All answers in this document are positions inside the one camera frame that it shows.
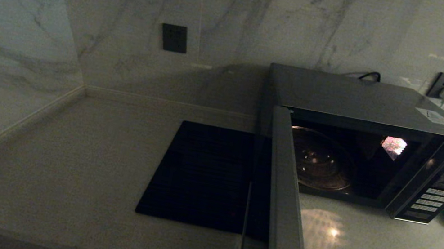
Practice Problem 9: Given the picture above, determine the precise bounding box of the silver microwave oven body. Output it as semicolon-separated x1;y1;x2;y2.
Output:
244;62;444;228

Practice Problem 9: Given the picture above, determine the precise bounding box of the black induction cooktop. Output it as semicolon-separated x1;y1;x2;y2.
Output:
135;115;262;235

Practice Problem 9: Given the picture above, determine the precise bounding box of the white warning sticker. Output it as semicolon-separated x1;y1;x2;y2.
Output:
414;108;444;126

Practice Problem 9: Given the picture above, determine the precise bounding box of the dark single wall socket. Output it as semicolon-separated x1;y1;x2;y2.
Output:
159;23;191;54

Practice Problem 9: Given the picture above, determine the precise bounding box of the black curved cable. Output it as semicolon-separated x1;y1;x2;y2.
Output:
340;66;382;83

